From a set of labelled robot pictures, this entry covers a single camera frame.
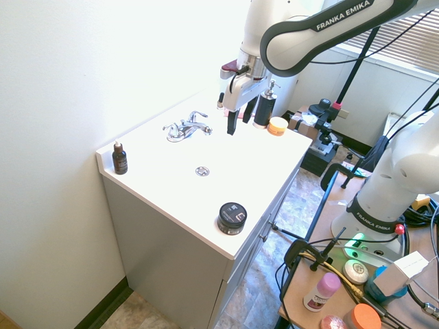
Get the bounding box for black C-clamp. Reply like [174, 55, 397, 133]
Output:
[320, 163, 361, 192]

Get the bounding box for black storage case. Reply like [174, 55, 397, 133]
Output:
[300, 135, 344, 178]

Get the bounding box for orange round tub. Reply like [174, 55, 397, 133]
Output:
[266, 117, 289, 136]

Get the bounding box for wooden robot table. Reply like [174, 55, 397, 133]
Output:
[278, 170, 439, 329]

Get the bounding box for grey vanity cabinet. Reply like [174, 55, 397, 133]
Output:
[95, 89, 313, 329]

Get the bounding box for pink cap deodorant stick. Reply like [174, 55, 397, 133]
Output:
[302, 272, 342, 313]

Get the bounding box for black pump soap dispenser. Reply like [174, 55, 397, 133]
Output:
[252, 79, 281, 131]

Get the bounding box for brown dropper bottle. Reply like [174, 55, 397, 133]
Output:
[112, 141, 129, 175]

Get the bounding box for chrome two-handle faucet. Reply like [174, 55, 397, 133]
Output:
[162, 110, 213, 143]

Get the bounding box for orange round lid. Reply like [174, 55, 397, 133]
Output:
[343, 303, 383, 329]

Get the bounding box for black round jar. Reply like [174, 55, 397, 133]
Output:
[216, 202, 248, 236]

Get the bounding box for dark red wrist camera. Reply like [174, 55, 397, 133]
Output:
[219, 59, 240, 81]

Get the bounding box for black table clamp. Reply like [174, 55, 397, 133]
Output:
[284, 226, 346, 273]

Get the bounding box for round white soap tin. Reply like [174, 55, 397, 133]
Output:
[342, 260, 370, 285]

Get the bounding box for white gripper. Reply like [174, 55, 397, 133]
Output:
[223, 74, 269, 136]

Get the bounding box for window blinds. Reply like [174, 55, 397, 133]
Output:
[337, 7, 439, 73]

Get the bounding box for blue round container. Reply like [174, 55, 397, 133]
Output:
[364, 266, 409, 306]

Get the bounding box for black camera stand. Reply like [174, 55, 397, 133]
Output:
[307, 26, 380, 145]

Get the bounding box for pink round soap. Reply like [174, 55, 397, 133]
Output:
[320, 314, 349, 329]

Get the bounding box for white cardboard box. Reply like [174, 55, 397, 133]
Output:
[372, 250, 430, 296]

